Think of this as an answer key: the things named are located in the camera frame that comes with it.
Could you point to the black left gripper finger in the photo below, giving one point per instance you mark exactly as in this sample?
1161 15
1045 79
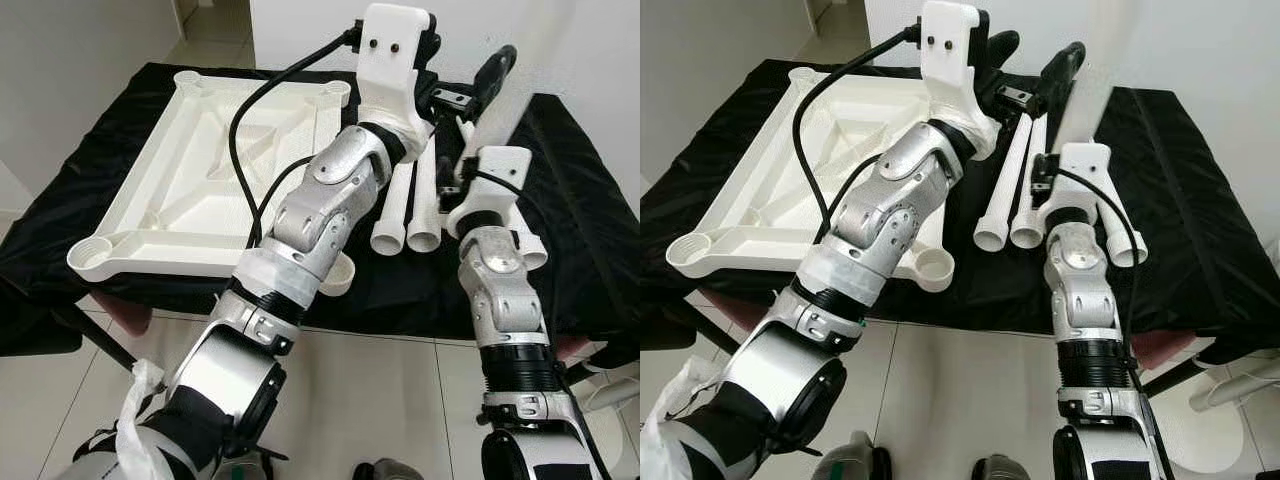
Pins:
1003 55
497 75
434 45
1063 75

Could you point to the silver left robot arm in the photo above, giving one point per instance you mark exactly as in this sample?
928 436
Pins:
320 200
890 200

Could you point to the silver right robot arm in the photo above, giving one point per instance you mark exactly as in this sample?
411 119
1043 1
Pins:
500 290
1085 290

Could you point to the black cloth table cover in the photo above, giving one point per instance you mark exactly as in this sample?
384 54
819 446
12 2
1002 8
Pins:
590 200
1200 200

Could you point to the black metal table leg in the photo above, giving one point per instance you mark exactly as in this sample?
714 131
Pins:
1180 378
110 345
600 365

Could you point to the white plastic table top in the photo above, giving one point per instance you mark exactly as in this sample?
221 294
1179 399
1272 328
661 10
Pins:
170 180
760 190

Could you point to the grey right robot foot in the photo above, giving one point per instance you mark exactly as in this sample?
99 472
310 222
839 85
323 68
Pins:
1000 470
380 470

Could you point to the grey robot foot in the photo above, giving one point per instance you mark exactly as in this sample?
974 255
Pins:
1000 470
855 460
380 470
240 468

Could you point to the white crumpled plastic wrap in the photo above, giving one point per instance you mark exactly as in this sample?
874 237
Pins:
135 420
665 430

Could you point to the grey left robot foot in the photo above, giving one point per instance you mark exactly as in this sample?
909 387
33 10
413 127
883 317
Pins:
240 468
855 460

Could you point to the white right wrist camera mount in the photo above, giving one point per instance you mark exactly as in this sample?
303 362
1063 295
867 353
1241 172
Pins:
495 185
1080 180

